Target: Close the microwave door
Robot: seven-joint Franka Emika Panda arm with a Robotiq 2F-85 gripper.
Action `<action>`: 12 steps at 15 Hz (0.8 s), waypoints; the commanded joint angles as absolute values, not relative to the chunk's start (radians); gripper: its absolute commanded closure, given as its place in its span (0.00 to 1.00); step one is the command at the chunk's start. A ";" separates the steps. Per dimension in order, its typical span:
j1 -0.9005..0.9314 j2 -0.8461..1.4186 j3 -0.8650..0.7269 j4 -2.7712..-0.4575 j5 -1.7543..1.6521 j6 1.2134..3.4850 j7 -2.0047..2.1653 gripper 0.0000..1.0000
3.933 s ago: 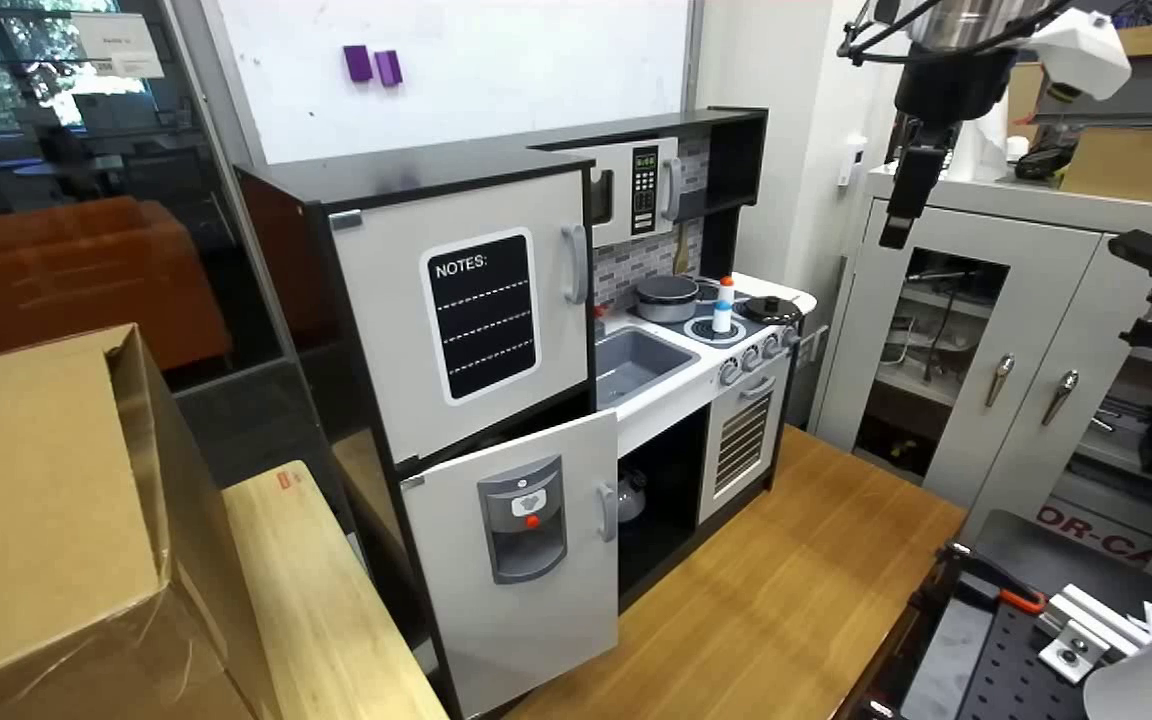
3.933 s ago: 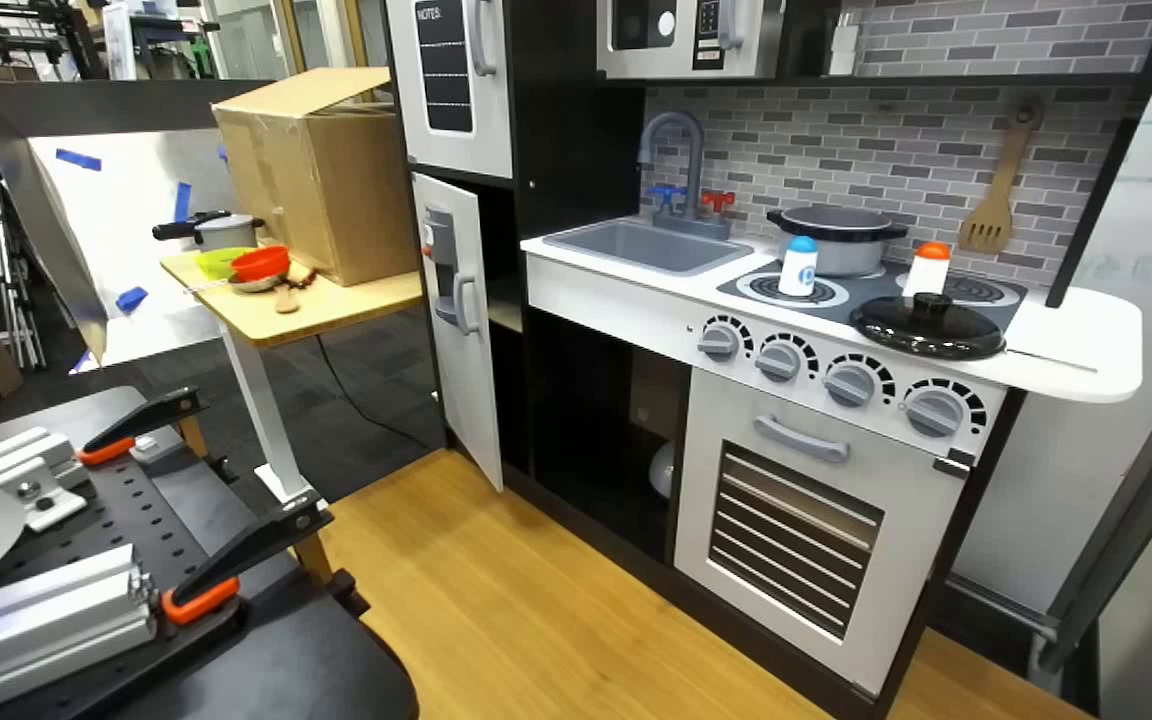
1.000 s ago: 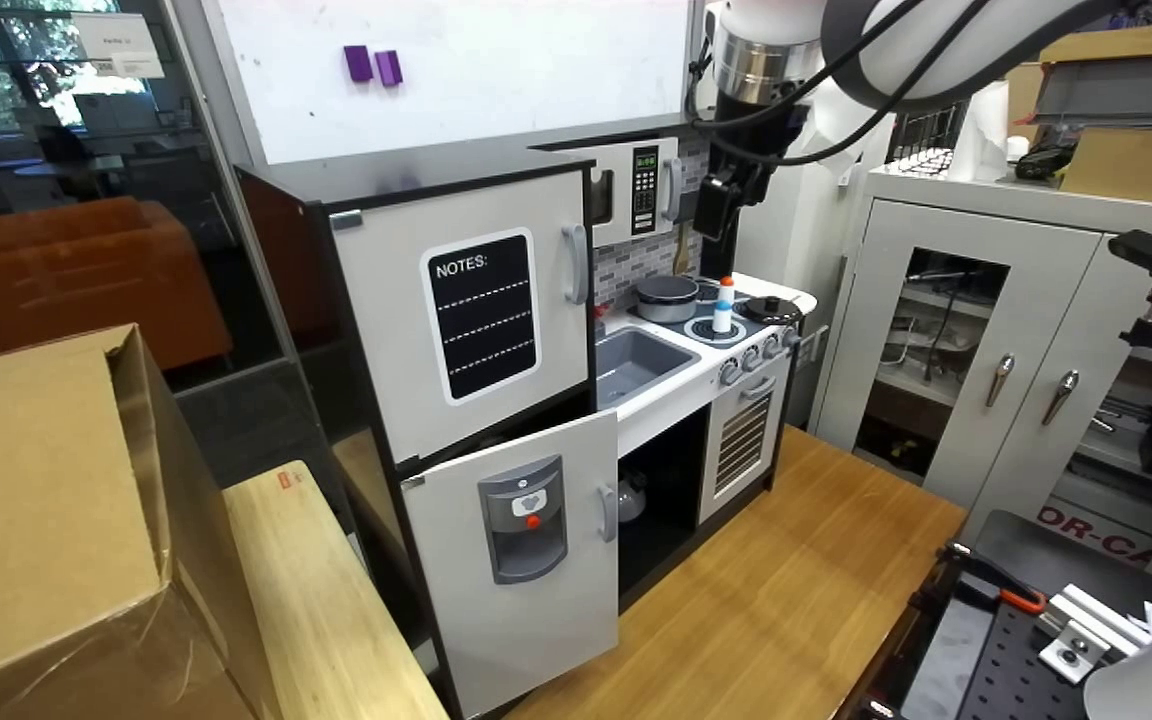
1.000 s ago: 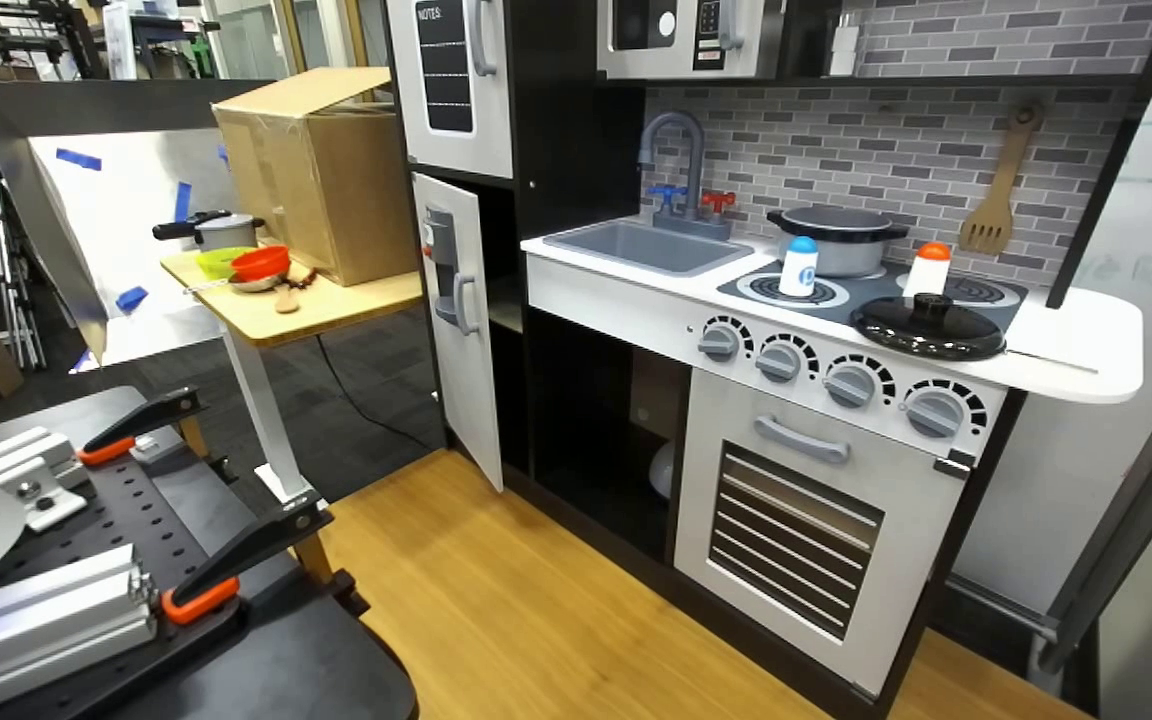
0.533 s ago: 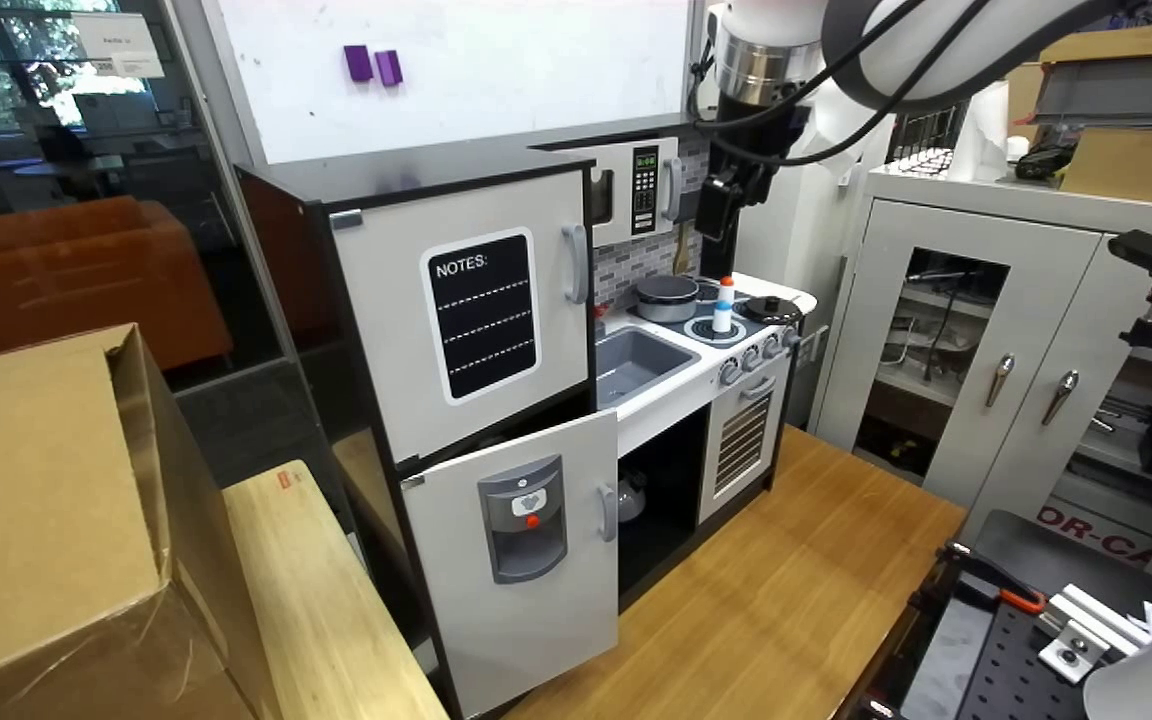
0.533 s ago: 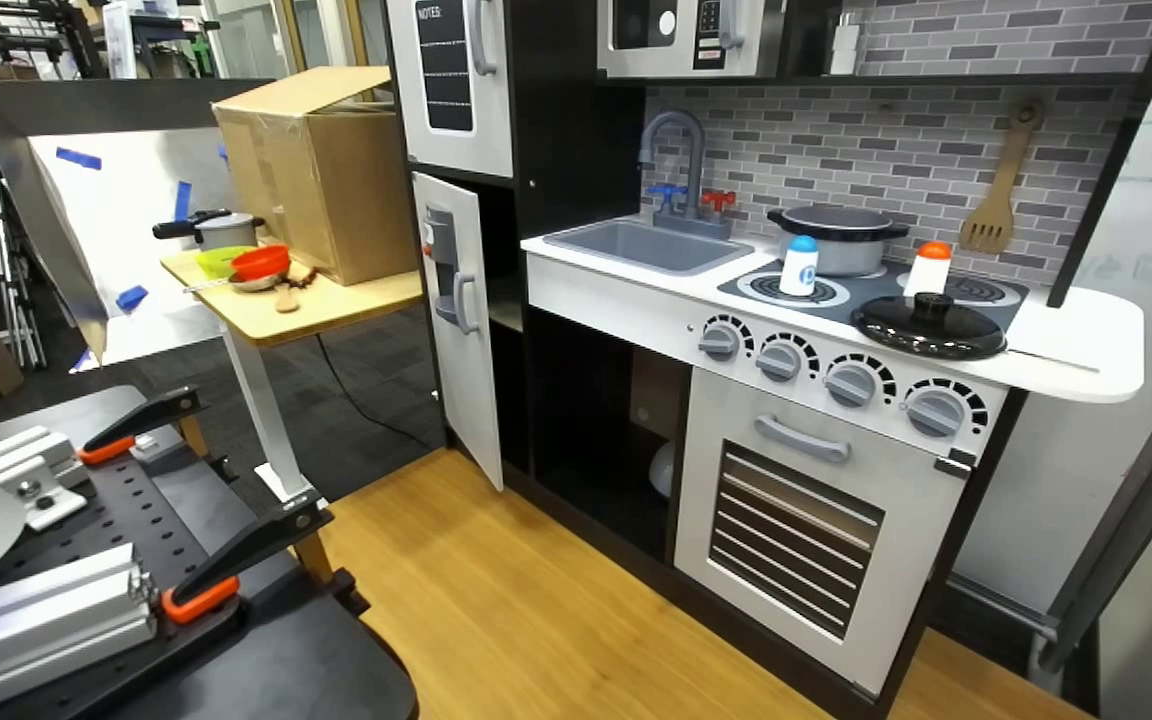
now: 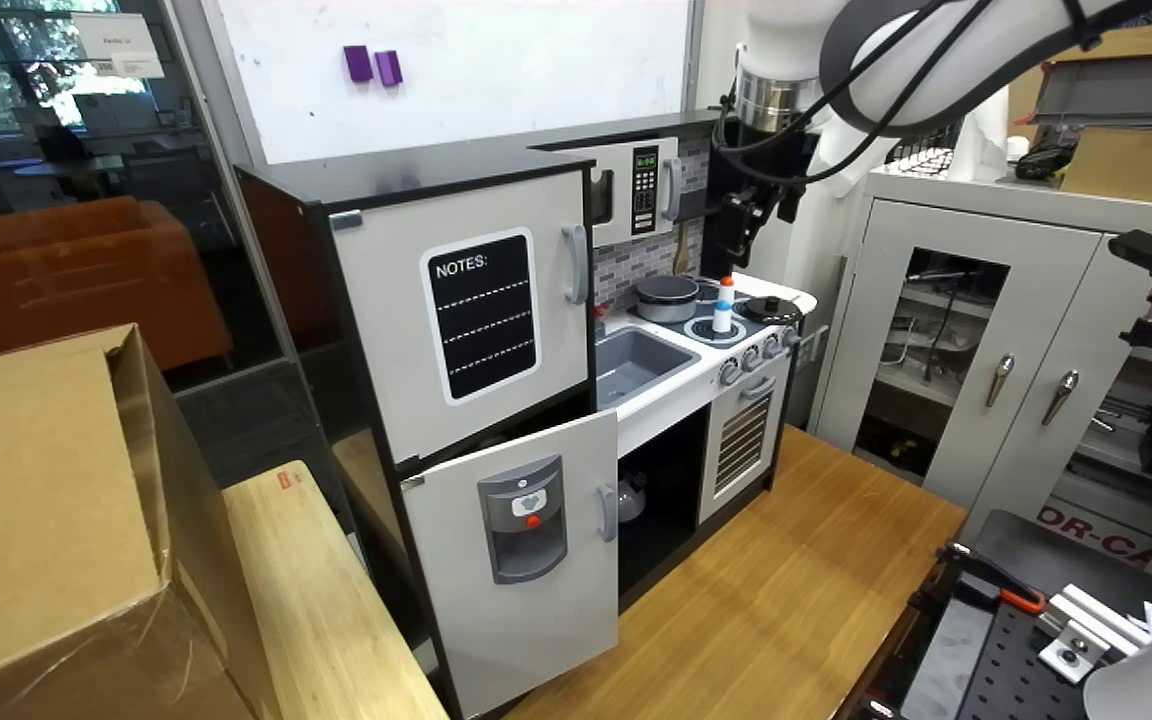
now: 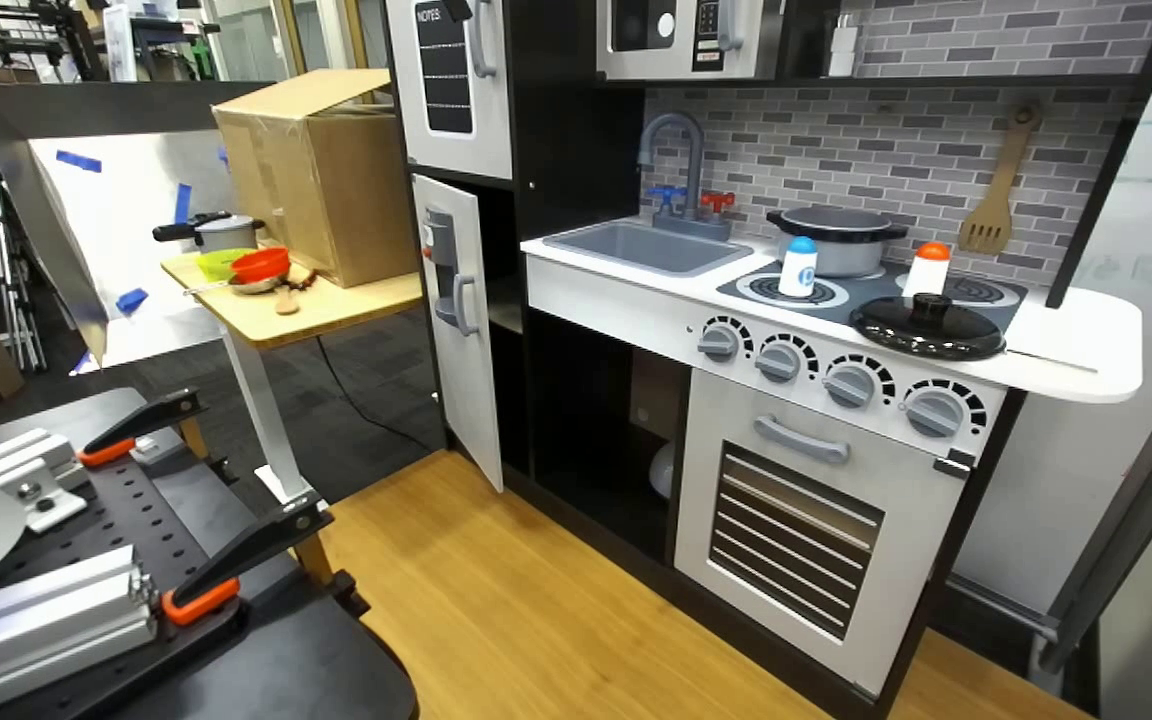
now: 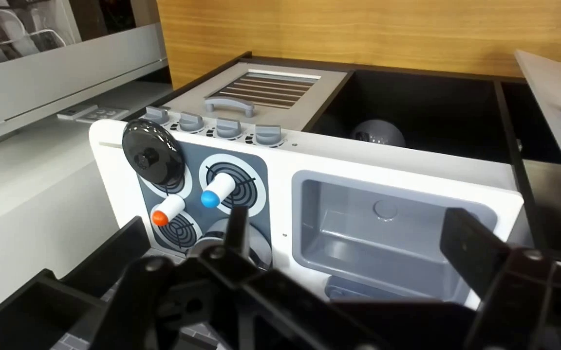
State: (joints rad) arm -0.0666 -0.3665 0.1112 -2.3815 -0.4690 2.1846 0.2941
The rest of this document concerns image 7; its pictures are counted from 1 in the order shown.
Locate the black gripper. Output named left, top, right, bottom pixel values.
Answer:
left=713, top=119, right=823, bottom=274

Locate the white toy microwave door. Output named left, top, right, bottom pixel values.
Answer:
left=588, top=137, right=689, bottom=253

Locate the white toy oven door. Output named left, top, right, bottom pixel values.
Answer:
left=696, top=354, right=793, bottom=528

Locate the white door with notes board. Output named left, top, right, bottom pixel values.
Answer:
left=330, top=164, right=596, bottom=467

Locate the white door with grey dispenser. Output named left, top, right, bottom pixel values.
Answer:
left=398, top=403, right=630, bottom=720

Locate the grey toy pot with lid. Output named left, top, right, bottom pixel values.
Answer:
left=630, top=271, right=709, bottom=329

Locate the grey toy sink basin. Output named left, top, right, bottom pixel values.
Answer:
left=592, top=322, right=709, bottom=411

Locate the whiteboard with purple magnets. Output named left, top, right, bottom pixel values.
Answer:
left=192, top=0, right=709, bottom=171

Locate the white metal cabinet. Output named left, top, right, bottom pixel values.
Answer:
left=807, top=168, right=1152, bottom=590

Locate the brown box on cabinet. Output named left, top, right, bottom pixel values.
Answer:
left=1009, top=15, right=1152, bottom=207

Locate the black orange bar clamp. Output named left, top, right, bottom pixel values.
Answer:
left=947, top=534, right=1052, bottom=620

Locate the black white toy kitchen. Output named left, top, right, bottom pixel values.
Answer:
left=233, top=111, right=828, bottom=717

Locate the aluminium extrusion bar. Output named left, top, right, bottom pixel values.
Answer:
left=902, top=595, right=998, bottom=720

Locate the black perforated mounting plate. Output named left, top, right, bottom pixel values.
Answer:
left=840, top=507, right=1152, bottom=720

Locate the light wooden table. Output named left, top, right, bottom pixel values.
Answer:
left=221, top=456, right=454, bottom=720

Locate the white paper sheet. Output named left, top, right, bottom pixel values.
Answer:
left=72, top=10, right=170, bottom=78

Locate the large plain cardboard box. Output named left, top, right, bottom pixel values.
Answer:
left=0, top=319, right=282, bottom=720

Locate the aluminium bracket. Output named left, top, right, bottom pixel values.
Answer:
left=1031, top=579, right=1152, bottom=688

